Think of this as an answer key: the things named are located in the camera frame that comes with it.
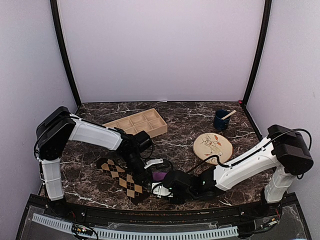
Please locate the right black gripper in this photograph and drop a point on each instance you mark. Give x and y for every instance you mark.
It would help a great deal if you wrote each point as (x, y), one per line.
(179, 202)

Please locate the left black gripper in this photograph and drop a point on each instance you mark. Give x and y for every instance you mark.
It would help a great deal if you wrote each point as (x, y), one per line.
(140, 177)

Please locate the maroon striped sock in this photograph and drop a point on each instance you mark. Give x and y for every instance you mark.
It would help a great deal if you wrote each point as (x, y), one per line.
(158, 176)

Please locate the brown argyle sock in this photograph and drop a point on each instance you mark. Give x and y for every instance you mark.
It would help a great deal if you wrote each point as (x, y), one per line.
(135, 192)

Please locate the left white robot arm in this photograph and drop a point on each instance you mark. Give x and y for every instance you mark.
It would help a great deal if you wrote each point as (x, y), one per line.
(62, 127)

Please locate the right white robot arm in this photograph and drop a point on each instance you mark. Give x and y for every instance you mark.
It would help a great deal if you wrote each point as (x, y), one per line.
(283, 149)

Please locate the wooden compartment tray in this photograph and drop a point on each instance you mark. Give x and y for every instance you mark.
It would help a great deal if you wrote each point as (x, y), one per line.
(149, 121)

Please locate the round painted wooden plate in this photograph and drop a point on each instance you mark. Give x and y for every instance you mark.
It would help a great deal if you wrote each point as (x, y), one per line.
(208, 144)

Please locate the dark blue mug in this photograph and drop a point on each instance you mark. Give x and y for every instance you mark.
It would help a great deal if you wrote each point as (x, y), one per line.
(219, 123)

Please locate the wooden stick in mug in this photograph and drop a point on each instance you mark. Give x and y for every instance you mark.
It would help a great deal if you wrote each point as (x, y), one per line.
(229, 114)

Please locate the small circuit board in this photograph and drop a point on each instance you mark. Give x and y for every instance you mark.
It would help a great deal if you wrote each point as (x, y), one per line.
(81, 230)

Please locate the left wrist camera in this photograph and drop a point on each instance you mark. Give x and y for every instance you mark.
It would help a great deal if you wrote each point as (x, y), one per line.
(158, 163)

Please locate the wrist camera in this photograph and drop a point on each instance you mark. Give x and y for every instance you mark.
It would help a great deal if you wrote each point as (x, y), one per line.
(158, 163)
(159, 190)

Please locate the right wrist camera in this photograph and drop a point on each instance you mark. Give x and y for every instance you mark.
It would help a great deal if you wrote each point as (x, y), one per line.
(159, 190)

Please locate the black front rail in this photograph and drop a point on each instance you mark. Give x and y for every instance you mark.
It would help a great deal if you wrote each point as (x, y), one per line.
(229, 208)

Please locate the white slotted cable duct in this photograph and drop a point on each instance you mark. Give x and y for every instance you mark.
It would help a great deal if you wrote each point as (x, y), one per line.
(126, 231)

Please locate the left black frame post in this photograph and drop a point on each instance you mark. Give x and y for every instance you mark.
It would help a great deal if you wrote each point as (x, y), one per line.
(63, 51)

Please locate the black frame post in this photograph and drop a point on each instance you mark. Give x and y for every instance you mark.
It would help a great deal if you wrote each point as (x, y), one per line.
(63, 51)
(259, 51)

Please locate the right black frame post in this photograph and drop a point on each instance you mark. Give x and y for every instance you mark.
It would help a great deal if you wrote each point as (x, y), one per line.
(259, 51)

